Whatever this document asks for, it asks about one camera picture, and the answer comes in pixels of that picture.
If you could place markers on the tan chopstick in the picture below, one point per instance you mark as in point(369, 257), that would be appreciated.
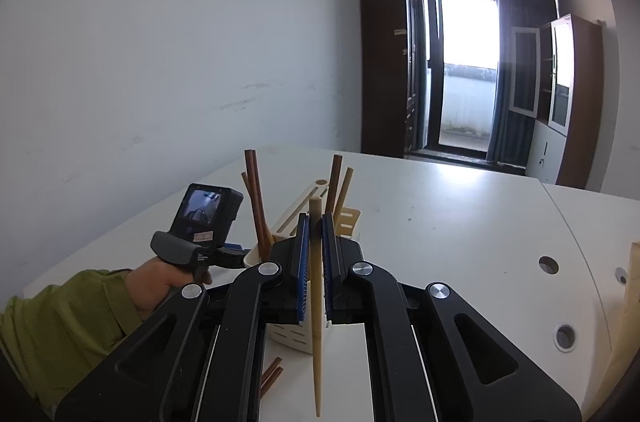
point(345, 189)

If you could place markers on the dark blue curtain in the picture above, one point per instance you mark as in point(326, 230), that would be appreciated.
point(505, 127)

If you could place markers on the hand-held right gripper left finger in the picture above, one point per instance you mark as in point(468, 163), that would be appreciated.
point(301, 267)

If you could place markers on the dark brown cabinet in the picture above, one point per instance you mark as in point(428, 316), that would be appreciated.
point(385, 77)

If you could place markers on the light chopstick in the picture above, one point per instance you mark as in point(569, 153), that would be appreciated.
point(315, 352)

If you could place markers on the thin brown chopstick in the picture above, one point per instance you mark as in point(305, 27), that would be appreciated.
point(246, 189)

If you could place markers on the wooden cabinet with glass doors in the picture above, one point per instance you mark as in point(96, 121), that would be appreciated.
point(580, 112)

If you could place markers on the brown paper bag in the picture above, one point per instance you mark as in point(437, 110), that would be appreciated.
point(634, 262)

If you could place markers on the cream plastic utensil holder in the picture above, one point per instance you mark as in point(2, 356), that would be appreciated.
point(292, 339)

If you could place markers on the person's left forearm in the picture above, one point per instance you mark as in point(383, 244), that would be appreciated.
point(60, 327)

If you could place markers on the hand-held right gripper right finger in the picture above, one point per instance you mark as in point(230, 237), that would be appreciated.
point(327, 267)

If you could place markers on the person's left hand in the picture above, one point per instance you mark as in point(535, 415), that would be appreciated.
point(150, 287)

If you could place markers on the glass balcony door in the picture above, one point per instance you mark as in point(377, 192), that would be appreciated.
point(467, 52)

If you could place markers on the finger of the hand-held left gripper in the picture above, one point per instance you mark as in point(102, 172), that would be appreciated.
point(236, 247)
point(231, 259)

